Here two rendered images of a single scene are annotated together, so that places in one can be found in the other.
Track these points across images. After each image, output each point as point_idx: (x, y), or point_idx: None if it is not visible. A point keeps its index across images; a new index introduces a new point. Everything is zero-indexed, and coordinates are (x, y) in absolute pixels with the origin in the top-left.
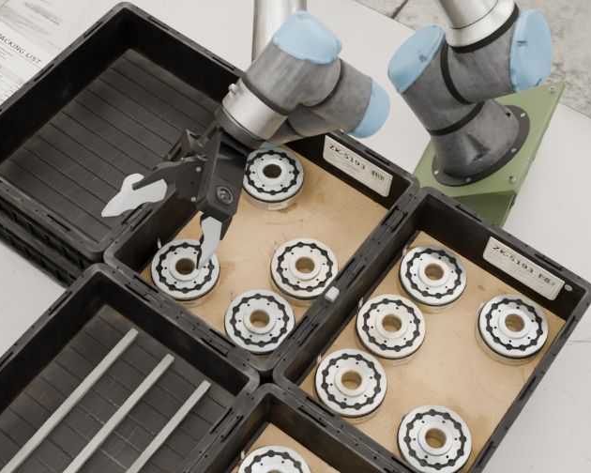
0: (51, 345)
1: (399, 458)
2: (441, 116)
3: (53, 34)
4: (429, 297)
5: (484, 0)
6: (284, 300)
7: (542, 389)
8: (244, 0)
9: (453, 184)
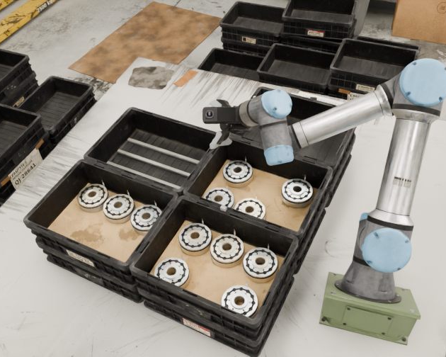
0: (192, 139)
1: (149, 244)
2: (355, 248)
3: (367, 124)
4: (245, 261)
5: (389, 204)
6: (229, 205)
7: (235, 355)
8: (430, 184)
9: (335, 281)
